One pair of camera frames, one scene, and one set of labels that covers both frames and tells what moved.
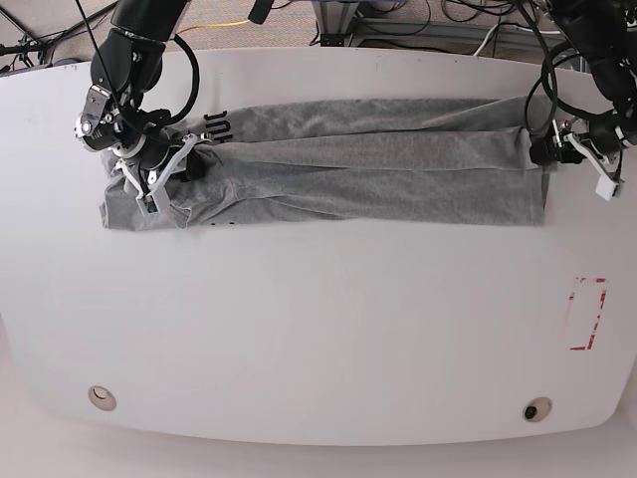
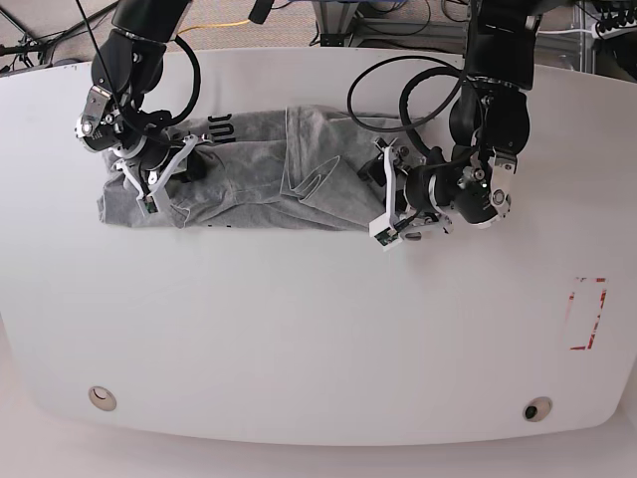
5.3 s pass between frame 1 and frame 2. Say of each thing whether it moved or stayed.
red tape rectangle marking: stayed
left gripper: moved
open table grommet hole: stayed
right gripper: stayed
